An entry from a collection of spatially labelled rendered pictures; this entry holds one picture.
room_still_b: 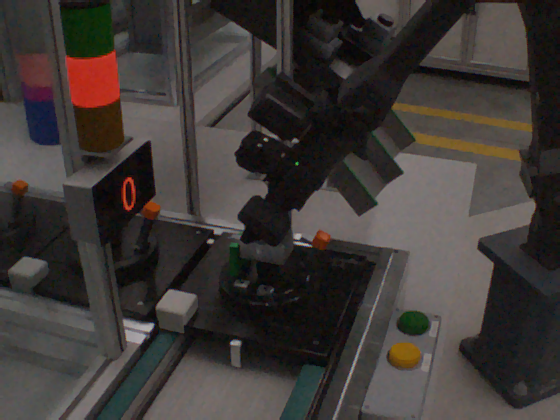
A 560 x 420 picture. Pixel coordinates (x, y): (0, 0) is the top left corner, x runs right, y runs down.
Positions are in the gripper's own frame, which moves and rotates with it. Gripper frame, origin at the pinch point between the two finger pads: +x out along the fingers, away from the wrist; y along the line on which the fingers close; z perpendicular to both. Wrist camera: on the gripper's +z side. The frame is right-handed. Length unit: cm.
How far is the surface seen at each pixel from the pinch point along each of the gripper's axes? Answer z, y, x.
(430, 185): -27, -60, 8
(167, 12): 50, -85, 30
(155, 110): 37, -82, 54
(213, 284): -0.9, 2.2, 13.2
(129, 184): 14.4, 18.6, -5.6
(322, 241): -8.0, 0.9, -3.8
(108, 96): 20.9, 20.0, -14.0
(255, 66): 18, -52, 9
